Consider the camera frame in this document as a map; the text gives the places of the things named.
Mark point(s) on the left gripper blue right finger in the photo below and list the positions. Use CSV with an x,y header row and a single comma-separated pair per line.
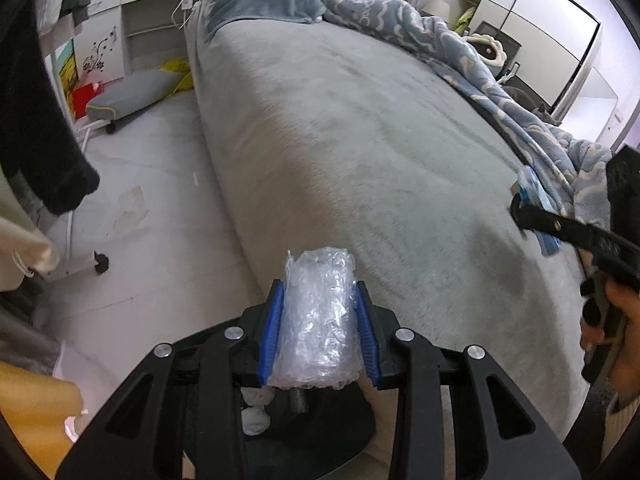
x,y
498,433

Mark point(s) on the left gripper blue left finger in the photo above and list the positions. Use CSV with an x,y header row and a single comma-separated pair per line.
x,y
138,433

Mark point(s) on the clear bubble wrap piece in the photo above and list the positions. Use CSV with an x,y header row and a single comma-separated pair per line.
x,y
318,344

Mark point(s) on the white paper ball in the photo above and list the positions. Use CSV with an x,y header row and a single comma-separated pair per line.
x,y
255,419

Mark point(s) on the dark green trash bin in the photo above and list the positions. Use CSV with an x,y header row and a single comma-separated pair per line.
x,y
311,433

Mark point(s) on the person right hand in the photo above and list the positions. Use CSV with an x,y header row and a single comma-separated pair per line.
x,y
624,372

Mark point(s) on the blue patterned fleece blanket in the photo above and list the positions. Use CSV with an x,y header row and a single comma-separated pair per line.
x,y
571,171

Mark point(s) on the dark cat on bed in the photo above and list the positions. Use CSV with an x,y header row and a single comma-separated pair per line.
x,y
523,99

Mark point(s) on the white clothes rack base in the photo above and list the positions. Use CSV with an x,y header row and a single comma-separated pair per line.
x,y
70,265

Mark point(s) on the black and white wardrobe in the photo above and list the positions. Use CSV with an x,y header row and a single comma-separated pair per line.
x,y
550,46

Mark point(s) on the cream hanging coat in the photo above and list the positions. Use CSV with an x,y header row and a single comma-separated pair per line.
x,y
24,249

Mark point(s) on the cream cat bed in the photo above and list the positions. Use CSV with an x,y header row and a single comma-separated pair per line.
x,y
490,51

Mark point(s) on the black hanging garment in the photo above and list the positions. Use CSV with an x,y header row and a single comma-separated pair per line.
x,y
36,139

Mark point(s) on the bedside table lamp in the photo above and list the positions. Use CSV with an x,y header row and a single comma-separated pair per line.
x,y
438,8

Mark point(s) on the bed with grey cover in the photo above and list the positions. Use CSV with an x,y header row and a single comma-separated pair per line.
x,y
323,136

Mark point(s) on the grey floor cushion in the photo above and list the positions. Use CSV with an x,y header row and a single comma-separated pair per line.
x,y
139,90

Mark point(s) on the red box on floor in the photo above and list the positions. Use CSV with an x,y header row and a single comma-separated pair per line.
x,y
82,95

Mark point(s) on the yellow plastic bag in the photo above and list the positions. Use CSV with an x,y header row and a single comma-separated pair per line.
x,y
180,68

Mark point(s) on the white dressing table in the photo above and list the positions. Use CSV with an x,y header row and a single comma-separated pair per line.
x,y
120,37

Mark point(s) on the grey blue pillow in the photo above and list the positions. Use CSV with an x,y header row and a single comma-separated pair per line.
x,y
220,13

